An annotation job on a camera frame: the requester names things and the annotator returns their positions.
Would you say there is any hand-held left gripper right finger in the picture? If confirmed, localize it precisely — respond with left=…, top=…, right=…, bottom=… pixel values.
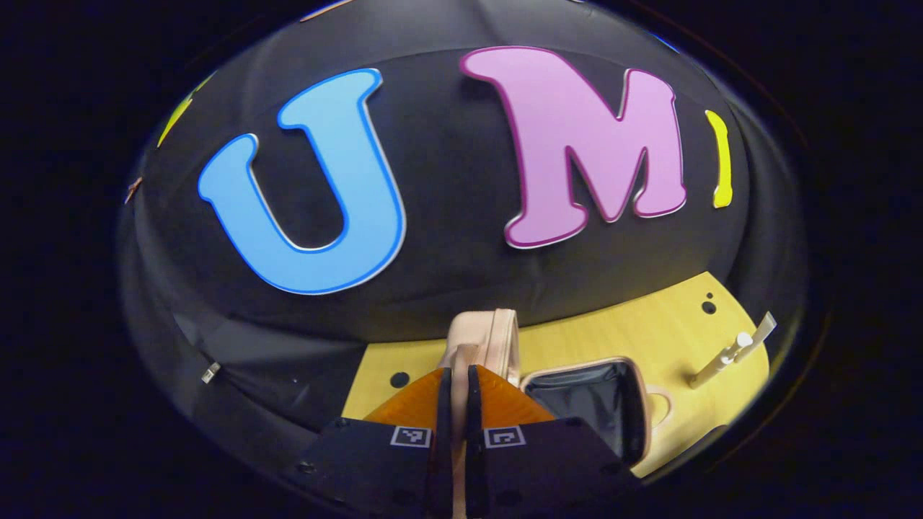
left=465, top=364, right=642, bottom=517

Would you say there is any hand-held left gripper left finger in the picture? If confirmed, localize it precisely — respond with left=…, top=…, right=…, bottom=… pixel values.
left=288, top=366, right=454, bottom=517

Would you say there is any white pump bottle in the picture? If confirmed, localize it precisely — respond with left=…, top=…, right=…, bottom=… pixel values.
left=687, top=330, right=755, bottom=390

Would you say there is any white squeeze tube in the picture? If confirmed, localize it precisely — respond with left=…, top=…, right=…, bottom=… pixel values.
left=744, top=311, right=779, bottom=361

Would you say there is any black backdrop cloth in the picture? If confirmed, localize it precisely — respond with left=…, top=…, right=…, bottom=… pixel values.
left=119, top=0, right=810, bottom=469

